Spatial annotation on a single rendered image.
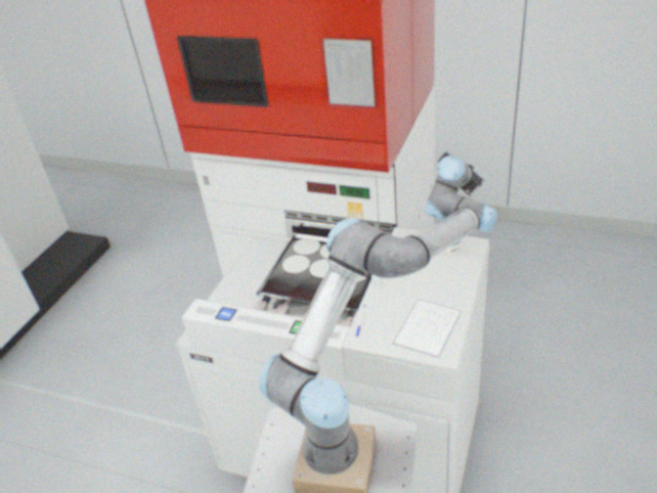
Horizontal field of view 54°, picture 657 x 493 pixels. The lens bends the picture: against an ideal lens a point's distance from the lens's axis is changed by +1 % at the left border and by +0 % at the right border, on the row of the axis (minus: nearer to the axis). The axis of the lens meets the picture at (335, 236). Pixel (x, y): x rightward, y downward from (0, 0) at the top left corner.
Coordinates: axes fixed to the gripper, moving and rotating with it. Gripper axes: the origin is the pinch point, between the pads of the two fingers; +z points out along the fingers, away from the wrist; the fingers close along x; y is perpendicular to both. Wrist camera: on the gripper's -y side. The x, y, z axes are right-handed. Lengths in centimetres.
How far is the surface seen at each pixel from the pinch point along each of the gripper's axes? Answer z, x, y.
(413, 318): -31, -42, 24
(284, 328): -44, -71, -1
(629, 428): 79, -37, 104
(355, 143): -25.2, -14.7, -31.1
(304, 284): -20, -64, -14
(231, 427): -15, -126, -1
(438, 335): -34, -39, 34
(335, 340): -44, -61, 14
